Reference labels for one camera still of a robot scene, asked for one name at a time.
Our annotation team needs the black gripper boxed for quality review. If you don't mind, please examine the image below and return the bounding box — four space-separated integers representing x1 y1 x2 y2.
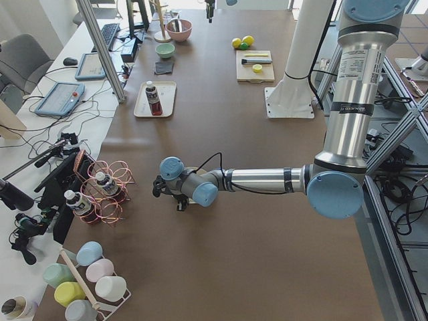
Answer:
173 193 189 211

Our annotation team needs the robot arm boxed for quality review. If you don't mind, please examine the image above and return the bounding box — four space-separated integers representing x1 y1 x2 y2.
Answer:
153 1 407 219
204 0 238 23

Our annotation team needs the dark drink bottle on tray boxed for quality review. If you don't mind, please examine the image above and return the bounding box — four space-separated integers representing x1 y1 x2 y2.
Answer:
145 81 163 116

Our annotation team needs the cream rabbit print tray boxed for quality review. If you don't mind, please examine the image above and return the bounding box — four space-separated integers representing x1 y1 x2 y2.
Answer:
134 81 177 118

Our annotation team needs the dark drink bottle in rack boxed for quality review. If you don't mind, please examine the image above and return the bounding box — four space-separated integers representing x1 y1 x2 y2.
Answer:
95 171 122 199

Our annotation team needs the pink cup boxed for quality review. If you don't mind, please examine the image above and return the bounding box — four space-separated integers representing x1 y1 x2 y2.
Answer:
86 258 114 283

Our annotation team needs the light blue cup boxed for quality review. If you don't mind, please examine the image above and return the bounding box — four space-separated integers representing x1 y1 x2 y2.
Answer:
76 241 103 266

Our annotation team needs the white cup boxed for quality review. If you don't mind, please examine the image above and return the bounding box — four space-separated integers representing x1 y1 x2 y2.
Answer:
95 276 127 302

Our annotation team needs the folded grey cloth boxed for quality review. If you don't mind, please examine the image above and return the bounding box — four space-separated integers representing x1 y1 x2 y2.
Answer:
154 60 175 75

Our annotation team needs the mint green cup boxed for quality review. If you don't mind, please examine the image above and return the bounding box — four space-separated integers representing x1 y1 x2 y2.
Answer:
43 263 75 288

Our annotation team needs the yellow cup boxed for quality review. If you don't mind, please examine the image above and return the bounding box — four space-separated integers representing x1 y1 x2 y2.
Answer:
54 282 86 308

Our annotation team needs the grey cup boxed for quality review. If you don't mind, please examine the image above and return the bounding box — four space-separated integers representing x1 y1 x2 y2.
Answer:
65 300 98 321

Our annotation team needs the mint green bowl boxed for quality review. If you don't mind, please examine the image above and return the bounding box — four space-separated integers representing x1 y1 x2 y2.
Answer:
155 43 175 59

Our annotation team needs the black power adapter box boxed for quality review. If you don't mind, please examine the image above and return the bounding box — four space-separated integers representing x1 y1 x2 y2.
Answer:
120 38 138 63

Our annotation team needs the bamboo cutting board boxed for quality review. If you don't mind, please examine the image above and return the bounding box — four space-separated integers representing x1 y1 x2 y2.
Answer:
236 50 275 82

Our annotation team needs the lemon half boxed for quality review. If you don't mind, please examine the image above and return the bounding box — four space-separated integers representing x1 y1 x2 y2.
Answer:
252 64 263 73

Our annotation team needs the steel muddler black tip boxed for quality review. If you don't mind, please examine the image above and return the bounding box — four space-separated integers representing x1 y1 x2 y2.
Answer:
241 58 272 65

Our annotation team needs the blue teach pendant near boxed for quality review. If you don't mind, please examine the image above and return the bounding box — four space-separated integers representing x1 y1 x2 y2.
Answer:
34 82 85 117

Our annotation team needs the blue teach pendant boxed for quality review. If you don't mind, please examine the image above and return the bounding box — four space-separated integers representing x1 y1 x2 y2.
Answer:
34 82 85 117
75 53 106 81

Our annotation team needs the blue teach pendant far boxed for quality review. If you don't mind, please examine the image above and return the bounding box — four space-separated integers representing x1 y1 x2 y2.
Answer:
75 53 106 81

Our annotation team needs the yellow plastic knife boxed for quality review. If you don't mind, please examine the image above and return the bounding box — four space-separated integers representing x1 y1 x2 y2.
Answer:
244 52 269 57

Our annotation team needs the wooden mug tree stand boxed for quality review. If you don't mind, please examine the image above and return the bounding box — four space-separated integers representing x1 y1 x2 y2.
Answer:
149 0 166 31

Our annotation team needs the round wooden stand base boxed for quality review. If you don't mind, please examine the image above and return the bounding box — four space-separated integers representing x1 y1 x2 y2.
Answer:
154 31 171 43

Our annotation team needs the green lime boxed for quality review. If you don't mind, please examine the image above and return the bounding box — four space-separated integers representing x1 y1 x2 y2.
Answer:
239 42 249 50

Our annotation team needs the whole yellow lemon lower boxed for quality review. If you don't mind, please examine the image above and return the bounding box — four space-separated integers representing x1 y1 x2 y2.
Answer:
231 37 242 49

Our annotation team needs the whole yellow lemon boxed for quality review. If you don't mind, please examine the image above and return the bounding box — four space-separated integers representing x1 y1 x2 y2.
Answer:
242 35 255 46
231 37 242 49

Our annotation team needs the pink bowl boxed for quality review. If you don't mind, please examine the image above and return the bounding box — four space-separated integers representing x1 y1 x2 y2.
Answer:
166 19 193 42

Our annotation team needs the whole yellow lemon upper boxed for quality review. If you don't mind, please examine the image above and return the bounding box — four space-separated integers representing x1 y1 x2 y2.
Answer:
242 35 255 46

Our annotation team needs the black computer mouse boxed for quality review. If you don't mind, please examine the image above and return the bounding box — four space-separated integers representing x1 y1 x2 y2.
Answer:
63 58 78 66

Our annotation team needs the black keyboard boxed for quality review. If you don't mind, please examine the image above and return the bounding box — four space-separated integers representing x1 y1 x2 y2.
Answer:
101 23 120 51

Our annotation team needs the steel lined paper cup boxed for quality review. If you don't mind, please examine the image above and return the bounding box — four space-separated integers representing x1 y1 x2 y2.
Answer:
1 296 38 320

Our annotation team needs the grey office chair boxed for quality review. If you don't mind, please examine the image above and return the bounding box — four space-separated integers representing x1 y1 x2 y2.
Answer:
1 34 54 114

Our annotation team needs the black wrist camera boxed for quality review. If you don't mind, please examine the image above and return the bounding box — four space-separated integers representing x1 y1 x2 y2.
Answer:
152 175 167 198

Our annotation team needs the copper wire bottle rack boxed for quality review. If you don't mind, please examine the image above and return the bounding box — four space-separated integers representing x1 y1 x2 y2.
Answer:
73 150 135 227

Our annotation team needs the white wire cup rack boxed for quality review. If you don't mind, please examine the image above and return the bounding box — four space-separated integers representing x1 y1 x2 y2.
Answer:
60 248 132 320

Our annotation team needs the aluminium frame post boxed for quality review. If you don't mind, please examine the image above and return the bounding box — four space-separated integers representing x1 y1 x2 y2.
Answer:
76 0 126 103

